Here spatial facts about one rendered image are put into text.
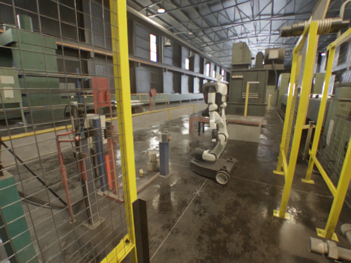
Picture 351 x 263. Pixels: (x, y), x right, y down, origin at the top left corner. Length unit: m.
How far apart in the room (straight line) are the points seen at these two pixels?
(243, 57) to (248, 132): 2.18
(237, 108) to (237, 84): 0.68
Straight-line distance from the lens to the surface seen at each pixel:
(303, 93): 1.76
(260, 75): 5.25
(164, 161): 2.48
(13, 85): 6.82
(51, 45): 10.13
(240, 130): 4.58
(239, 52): 5.44
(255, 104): 5.18
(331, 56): 2.88
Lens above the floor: 1.25
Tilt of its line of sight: 13 degrees down
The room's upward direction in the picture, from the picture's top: straight up
